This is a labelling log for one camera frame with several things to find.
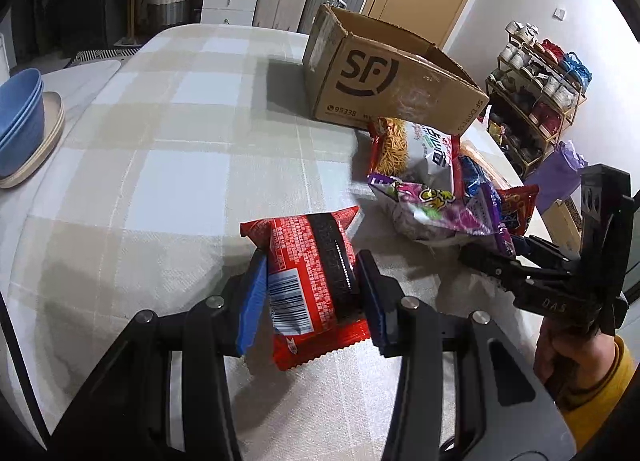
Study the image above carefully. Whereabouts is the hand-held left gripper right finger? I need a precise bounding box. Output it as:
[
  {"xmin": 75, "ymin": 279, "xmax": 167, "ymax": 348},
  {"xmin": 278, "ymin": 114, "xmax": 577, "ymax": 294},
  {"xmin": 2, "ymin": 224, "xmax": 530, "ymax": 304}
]
[{"xmin": 354, "ymin": 250, "xmax": 581, "ymax": 461}]

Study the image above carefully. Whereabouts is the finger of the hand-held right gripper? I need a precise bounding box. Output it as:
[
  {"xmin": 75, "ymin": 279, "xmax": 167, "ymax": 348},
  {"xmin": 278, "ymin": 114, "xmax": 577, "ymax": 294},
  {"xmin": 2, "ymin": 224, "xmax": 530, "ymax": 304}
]
[
  {"xmin": 512, "ymin": 235, "xmax": 581, "ymax": 268},
  {"xmin": 459, "ymin": 241, "xmax": 551, "ymax": 292}
]

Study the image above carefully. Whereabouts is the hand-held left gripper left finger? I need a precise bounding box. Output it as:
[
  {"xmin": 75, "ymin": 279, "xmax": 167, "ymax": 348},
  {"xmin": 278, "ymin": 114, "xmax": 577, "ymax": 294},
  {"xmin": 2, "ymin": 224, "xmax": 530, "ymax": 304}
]
[{"xmin": 47, "ymin": 252, "xmax": 269, "ymax": 461}]

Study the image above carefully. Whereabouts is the blue snack packet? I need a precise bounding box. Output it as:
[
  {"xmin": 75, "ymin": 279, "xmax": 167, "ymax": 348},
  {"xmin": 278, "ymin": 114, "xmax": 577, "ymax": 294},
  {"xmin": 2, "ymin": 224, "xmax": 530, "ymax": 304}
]
[{"xmin": 457, "ymin": 154, "xmax": 501, "ymax": 202}]

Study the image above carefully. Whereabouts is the cardboard box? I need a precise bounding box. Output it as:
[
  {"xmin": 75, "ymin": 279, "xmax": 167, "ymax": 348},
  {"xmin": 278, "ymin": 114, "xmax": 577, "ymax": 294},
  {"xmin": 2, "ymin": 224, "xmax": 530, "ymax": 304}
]
[{"xmin": 301, "ymin": 4, "xmax": 491, "ymax": 137}]

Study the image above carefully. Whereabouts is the person's right forearm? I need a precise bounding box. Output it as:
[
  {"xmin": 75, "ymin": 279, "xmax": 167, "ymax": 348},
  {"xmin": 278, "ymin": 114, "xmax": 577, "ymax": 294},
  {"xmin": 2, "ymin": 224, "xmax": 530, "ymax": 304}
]
[{"xmin": 562, "ymin": 336, "xmax": 640, "ymax": 452}]

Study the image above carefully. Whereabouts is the person's right hand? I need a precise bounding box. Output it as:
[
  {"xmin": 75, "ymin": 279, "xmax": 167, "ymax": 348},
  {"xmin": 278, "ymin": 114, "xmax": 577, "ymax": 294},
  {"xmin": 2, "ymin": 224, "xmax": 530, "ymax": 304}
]
[{"xmin": 534, "ymin": 316, "xmax": 623, "ymax": 409}]

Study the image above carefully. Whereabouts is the small dark red snack packet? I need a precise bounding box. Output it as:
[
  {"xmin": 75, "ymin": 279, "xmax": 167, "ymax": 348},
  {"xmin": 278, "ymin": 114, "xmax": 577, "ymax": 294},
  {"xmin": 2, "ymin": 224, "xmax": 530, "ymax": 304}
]
[{"xmin": 497, "ymin": 185, "xmax": 541, "ymax": 237}]

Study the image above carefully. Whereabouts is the purple plastic bag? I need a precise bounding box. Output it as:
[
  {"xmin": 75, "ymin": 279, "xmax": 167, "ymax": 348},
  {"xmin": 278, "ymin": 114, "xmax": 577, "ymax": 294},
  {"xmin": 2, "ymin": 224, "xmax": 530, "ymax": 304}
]
[{"xmin": 525, "ymin": 141, "xmax": 588, "ymax": 214}]

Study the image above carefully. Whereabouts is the purple snack packet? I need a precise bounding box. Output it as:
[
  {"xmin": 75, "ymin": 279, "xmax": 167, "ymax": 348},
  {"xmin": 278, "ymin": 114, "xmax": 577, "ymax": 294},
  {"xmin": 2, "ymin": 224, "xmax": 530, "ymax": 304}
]
[{"xmin": 367, "ymin": 174, "xmax": 516, "ymax": 257}]

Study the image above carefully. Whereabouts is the orange snack packet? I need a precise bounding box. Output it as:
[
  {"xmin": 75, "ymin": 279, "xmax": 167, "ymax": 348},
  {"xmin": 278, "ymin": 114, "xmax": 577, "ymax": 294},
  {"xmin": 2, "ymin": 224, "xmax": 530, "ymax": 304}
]
[{"xmin": 460, "ymin": 140, "xmax": 508, "ymax": 187}]

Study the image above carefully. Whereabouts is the shoe rack with shoes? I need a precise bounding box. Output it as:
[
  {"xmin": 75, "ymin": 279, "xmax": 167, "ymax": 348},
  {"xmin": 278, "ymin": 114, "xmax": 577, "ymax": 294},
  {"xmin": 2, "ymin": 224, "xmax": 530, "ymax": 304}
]
[{"xmin": 487, "ymin": 21, "xmax": 593, "ymax": 177}]

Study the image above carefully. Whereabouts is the white red noodle snack packet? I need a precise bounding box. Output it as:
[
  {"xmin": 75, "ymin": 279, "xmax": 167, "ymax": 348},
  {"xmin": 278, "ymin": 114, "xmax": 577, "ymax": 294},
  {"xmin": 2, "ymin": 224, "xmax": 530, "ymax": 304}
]
[{"xmin": 367, "ymin": 116, "xmax": 463, "ymax": 192}]

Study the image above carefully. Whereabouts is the checkered tablecloth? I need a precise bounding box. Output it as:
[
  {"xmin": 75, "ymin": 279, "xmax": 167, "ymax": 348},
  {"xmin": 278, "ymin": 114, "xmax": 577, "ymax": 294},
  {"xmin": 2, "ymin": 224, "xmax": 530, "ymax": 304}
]
[{"xmin": 0, "ymin": 24, "xmax": 551, "ymax": 461}]

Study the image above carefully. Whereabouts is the beige plate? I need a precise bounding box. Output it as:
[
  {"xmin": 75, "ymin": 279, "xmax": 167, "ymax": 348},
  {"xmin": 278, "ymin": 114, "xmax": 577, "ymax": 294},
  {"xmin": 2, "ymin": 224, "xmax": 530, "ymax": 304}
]
[{"xmin": 0, "ymin": 91, "xmax": 66, "ymax": 189}]

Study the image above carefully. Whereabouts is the striped floor mat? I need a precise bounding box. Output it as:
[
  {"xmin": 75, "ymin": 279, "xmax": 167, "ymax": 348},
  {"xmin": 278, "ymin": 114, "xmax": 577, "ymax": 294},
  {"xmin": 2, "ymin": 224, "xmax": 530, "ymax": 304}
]
[{"xmin": 65, "ymin": 45, "xmax": 143, "ymax": 67}]

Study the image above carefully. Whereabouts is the blue bowl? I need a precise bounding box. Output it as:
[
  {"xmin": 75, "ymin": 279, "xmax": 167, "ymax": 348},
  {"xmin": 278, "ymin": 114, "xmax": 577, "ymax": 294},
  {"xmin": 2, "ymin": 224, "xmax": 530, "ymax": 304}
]
[{"xmin": 0, "ymin": 68, "xmax": 46, "ymax": 179}]

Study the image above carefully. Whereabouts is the woven storage basket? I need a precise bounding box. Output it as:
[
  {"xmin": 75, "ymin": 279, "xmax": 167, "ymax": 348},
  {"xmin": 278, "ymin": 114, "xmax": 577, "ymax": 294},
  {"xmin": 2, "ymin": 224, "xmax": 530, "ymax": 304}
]
[{"xmin": 147, "ymin": 0, "xmax": 195, "ymax": 27}]

